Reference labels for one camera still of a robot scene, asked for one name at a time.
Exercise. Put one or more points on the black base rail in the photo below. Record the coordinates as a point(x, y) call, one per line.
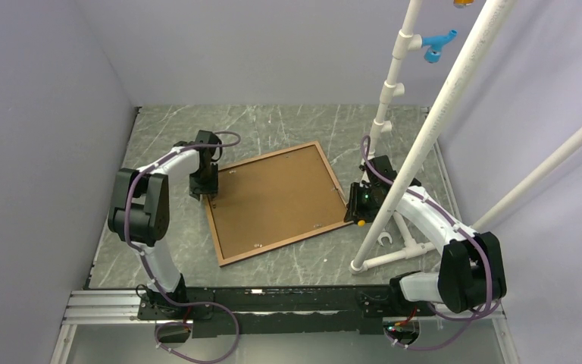
point(364, 309)

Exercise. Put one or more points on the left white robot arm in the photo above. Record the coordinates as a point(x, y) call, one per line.
point(139, 212)

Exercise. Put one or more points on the silver 24mm wrench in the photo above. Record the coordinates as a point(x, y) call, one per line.
point(384, 237)

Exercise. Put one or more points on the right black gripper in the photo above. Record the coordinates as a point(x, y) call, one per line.
point(356, 212)

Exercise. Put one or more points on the white diagonal pole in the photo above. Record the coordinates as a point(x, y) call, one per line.
point(560, 155)

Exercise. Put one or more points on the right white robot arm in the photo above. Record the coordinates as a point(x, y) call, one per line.
point(471, 271)

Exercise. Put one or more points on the blue pipe valve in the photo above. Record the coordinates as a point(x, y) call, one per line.
point(434, 45)

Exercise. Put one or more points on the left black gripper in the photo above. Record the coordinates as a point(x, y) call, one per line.
point(195, 189)

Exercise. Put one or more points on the orange pipe fitting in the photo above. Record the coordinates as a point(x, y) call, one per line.
point(462, 3)

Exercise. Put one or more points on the white PVC pipe structure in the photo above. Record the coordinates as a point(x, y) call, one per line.
point(421, 150)

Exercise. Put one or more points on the blue picture frame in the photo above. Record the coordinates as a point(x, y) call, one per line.
point(274, 200)

